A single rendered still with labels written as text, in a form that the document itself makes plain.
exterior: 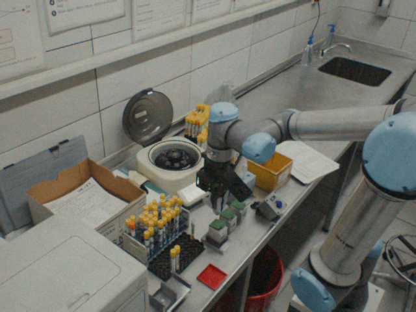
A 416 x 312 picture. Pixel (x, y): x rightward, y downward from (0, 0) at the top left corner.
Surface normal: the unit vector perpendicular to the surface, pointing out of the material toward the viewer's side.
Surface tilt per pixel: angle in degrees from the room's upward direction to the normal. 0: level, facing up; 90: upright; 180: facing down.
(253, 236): 0
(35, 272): 0
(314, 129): 87
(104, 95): 90
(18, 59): 95
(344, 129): 87
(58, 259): 0
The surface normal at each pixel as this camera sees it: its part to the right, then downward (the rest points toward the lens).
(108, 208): 0.07, -0.82
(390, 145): -0.72, 0.25
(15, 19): 0.81, 0.43
